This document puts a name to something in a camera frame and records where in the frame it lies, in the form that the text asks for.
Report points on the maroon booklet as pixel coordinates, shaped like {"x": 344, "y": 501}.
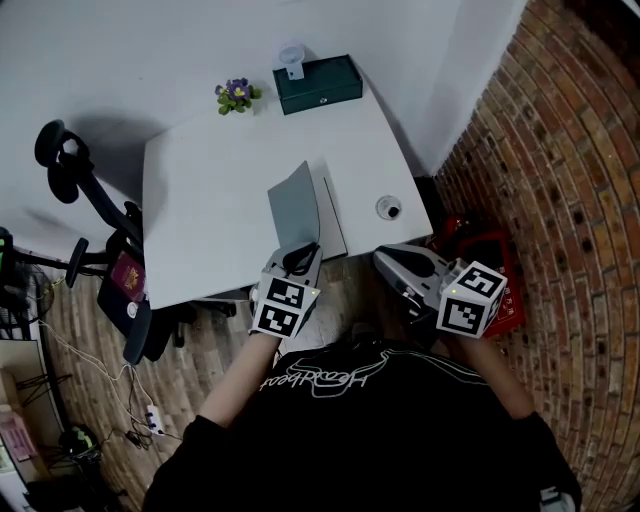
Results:
{"x": 127, "y": 276}

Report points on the small purple flower plant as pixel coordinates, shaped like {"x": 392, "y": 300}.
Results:
{"x": 235, "y": 95}

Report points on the red fire extinguisher box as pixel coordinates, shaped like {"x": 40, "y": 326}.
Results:
{"x": 490, "y": 255}

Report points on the person's left forearm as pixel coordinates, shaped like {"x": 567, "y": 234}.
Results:
{"x": 235, "y": 380}

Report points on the small white round object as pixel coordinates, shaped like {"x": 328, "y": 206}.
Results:
{"x": 132, "y": 310}

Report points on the pink packet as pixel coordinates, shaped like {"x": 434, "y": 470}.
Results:
{"x": 17, "y": 437}

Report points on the black and green helmet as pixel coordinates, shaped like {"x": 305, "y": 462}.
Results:
{"x": 80, "y": 441}

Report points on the wooden side table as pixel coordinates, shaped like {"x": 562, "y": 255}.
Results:
{"x": 25, "y": 380}

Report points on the black office chair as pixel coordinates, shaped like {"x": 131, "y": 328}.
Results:
{"x": 100, "y": 200}

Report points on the person's right forearm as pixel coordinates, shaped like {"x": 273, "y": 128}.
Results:
{"x": 495, "y": 375}

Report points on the person's black printed shirt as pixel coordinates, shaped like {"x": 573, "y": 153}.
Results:
{"x": 360, "y": 440}

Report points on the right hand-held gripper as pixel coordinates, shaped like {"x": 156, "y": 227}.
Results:
{"x": 470, "y": 310}

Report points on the black standing fan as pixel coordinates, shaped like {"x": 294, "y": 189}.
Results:
{"x": 25, "y": 290}

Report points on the grey laptop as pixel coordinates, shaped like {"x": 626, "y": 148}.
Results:
{"x": 295, "y": 205}

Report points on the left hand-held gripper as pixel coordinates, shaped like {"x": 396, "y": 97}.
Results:
{"x": 285, "y": 302}

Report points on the white power strip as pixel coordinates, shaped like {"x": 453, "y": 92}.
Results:
{"x": 155, "y": 419}

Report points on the dark green box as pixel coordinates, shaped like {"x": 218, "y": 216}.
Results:
{"x": 320, "y": 82}

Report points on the small white desk fan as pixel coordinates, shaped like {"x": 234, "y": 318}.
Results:
{"x": 291, "y": 57}

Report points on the white desk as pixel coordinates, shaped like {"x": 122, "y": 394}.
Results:
{"x": 210, "y": 210}

